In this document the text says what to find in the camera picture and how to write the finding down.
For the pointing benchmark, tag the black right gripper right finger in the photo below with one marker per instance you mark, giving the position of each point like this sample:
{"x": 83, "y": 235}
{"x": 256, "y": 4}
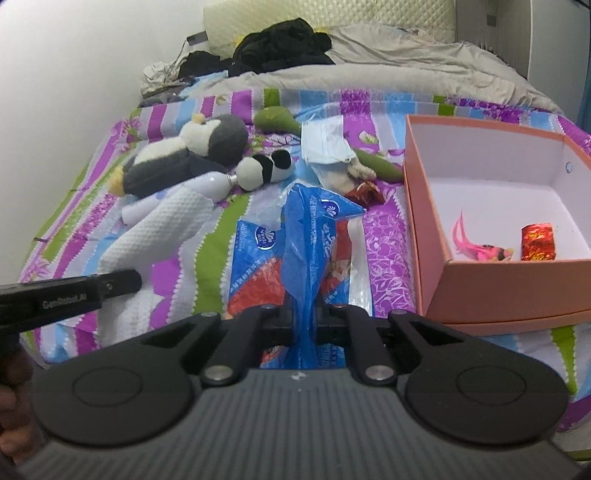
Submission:
{"x": 352, "y": 328}

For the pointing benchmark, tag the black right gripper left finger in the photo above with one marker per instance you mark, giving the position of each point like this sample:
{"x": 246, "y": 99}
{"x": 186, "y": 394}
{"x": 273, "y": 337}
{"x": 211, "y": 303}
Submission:
{"x": 248, "y": 335}

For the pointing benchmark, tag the blue tissue pack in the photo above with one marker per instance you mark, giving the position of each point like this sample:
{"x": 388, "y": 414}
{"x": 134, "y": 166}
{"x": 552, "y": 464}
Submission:
{"x": 308, "y": 244}

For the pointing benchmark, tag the white textured towel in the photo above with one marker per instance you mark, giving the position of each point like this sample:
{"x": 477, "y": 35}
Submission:
{"x": 155, "y": 238}

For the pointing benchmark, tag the light blue face mask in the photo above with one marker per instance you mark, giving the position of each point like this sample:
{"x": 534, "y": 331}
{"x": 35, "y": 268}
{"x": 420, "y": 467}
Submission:
{"x": 323, "y": 141}

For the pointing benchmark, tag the person's left hand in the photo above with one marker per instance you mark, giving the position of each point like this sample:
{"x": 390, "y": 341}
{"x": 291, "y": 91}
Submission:
{"x": 21, "y": 437}

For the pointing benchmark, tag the red foil candy wrapper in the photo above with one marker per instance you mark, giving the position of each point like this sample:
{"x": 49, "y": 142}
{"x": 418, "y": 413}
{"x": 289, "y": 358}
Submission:
{"x": 366, "y": 194}

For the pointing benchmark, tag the beige small plush toy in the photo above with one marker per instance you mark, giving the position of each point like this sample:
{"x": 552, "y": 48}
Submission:
{"x": 342, "y": 177}

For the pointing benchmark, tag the white cylindrical bottle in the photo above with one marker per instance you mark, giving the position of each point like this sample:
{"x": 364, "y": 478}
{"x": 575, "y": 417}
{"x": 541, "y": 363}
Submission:
{"x": 213, "y": 185}

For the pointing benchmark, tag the pink feathered toy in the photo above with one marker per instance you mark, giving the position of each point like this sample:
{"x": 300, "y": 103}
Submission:
{"x": 477, "y": 252}

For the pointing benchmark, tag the small panda plush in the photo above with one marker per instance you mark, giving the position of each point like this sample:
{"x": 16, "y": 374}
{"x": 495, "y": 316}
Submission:
{"x": 258, "y": 170}

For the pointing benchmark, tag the penguin plush toy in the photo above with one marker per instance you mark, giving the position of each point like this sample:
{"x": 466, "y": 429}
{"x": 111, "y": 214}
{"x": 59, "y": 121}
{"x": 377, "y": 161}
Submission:
{"x": 202, "y": 145}

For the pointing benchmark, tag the orange cardboard box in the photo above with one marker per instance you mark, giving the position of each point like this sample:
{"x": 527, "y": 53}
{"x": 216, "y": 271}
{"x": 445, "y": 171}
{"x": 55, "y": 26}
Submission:
{"x": 503, "y": 177}

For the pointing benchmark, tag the green plush stem toy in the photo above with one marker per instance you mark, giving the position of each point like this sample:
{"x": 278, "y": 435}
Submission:
{"x": 276, "y": 119}

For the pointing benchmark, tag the red foil packet in box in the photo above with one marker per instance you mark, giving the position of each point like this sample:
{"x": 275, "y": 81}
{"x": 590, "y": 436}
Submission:
{"x": 537, "y": 242}

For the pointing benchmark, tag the white crumpled cloth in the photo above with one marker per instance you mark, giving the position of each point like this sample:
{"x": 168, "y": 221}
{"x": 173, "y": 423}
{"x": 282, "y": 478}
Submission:
{"x": 159, "y": 77}

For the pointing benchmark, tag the grey duvet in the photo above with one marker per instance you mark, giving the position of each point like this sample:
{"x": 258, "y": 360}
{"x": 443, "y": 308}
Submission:
{"x": 384, "y": 58}

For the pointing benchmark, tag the black clothes pile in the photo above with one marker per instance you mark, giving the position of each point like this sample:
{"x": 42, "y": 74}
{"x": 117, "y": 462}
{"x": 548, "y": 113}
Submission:
{"x": 284, "y": 45}

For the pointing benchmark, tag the cream quilted headboard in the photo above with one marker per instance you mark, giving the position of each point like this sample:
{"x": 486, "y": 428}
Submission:
{"x": 227, "y": 22}

